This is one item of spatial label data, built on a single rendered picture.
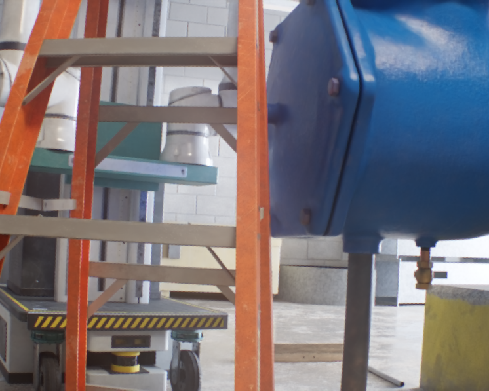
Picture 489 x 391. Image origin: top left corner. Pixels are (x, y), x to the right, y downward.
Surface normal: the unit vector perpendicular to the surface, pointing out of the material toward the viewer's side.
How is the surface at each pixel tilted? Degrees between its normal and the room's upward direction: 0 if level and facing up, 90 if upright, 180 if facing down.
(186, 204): 90
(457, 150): 109
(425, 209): 141
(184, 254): 90
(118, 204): 90
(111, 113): 101
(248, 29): 73
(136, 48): 90
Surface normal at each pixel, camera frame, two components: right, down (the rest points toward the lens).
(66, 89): 0.76, -0.02
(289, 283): -0.80, -0.08
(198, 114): -0.12, 0.11
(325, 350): 0.21, -0.06
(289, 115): -0.96, -0.06
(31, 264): 0.48, -0.04
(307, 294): -0.57, -0.09
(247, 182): -0.09, -0.37
